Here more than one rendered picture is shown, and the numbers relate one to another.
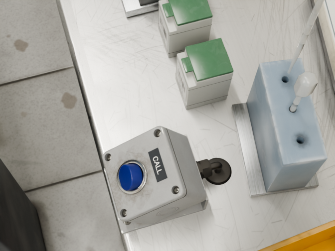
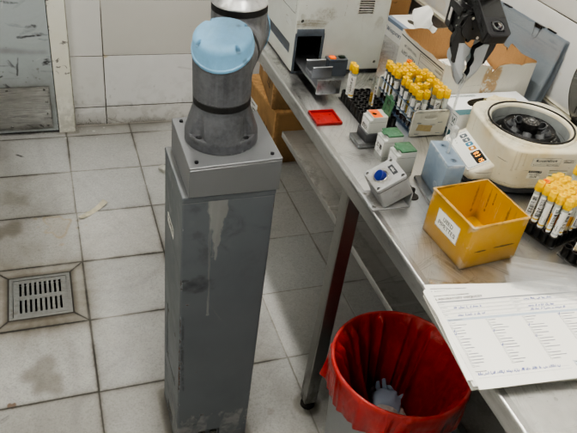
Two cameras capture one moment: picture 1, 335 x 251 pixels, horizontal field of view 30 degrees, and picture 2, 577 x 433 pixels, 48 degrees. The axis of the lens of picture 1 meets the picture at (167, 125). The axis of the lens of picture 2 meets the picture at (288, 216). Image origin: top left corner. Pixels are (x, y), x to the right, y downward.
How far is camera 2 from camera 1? 1.00 m
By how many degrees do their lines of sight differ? 31
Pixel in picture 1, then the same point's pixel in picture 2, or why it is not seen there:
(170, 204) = (399, 185)
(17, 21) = not seen: hidden behind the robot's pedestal
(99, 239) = (277, 403)
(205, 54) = (403, 145)
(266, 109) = (435, 155)
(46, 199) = not seen: hidden behind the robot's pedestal
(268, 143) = (437, 171)
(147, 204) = (390, 182)
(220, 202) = (416, 205)
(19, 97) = not seen: hidden behind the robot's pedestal
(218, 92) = (408, 167)
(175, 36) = (386, 145)
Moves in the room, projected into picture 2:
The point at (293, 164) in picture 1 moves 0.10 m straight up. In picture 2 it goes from (452, 167) to (465, 124)
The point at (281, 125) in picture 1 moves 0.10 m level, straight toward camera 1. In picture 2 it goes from (444, 156) to (430, 178)
